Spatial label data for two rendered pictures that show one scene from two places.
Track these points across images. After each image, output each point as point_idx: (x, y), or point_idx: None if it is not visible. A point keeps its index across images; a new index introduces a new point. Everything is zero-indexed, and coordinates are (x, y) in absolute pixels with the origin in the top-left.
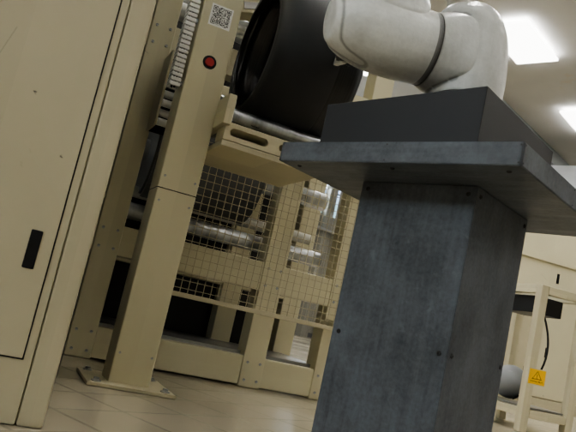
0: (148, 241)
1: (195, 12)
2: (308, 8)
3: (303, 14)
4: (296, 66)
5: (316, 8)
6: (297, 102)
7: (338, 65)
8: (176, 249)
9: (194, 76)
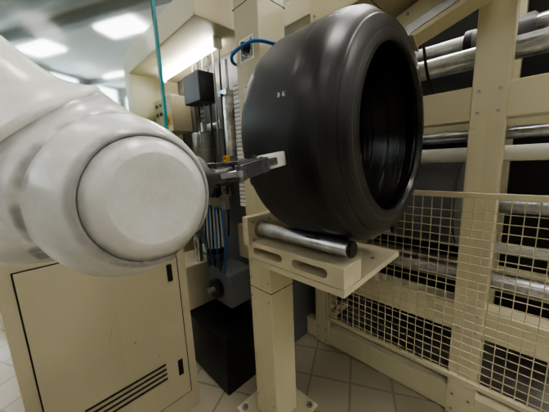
0: (254, 323)
1: (240, 141)
2: (245, 104)
3: (242, 116)
4: (255, 181)
5: (251, 96)
6: (285, 214)
7: (280, 166)
8: (269, 333)
9: (248, 196)
